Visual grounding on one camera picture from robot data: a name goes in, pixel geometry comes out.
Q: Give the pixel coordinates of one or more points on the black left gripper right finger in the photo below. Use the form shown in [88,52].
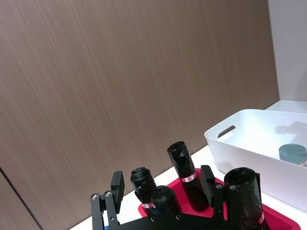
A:
[221,201]

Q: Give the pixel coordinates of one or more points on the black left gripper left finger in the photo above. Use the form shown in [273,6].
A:
[109,208]

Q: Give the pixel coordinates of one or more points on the large black bag roll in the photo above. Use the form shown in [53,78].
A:
[248,191]

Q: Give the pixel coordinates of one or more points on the black bag roll, white-red label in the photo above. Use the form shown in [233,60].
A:
[141,182]
[183,163]

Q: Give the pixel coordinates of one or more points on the small black bag roll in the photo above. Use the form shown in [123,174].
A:
[164,198]

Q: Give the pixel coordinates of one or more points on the red plastic tray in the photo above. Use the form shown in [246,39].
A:
[278,216]

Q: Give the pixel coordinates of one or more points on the white plastic storage bin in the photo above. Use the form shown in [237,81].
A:
[251,136]

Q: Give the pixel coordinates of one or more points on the jar with grey lid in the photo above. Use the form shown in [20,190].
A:
[291,152]

